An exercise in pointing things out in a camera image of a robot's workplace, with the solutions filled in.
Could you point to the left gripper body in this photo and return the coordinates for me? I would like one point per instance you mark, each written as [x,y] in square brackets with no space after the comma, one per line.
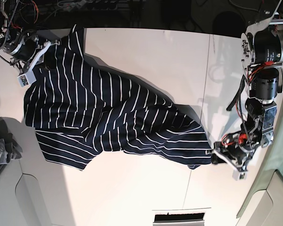
[238,149]

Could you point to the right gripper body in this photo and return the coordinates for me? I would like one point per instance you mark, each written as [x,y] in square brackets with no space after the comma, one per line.
[25,47]

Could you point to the navy white striped t-shirt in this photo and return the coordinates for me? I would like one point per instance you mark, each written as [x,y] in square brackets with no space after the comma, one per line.
[79,111]

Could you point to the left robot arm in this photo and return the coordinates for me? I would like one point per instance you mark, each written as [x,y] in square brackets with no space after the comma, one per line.
[261,82]

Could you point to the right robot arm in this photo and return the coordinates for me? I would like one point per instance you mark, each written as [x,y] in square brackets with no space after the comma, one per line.
[9,11]

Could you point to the grey dark clothes pile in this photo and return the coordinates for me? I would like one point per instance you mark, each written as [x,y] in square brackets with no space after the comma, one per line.
[9,148]

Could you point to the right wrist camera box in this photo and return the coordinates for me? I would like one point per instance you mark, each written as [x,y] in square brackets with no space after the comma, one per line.
[26,79]

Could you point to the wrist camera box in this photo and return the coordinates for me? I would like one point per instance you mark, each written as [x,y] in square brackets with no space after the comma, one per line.
[239,175]
[26,79]

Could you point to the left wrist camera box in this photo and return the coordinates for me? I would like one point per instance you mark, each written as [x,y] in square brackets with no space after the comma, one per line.
[239,175]

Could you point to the table cable slot opening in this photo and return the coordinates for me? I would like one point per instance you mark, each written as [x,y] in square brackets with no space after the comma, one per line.
[184,217]

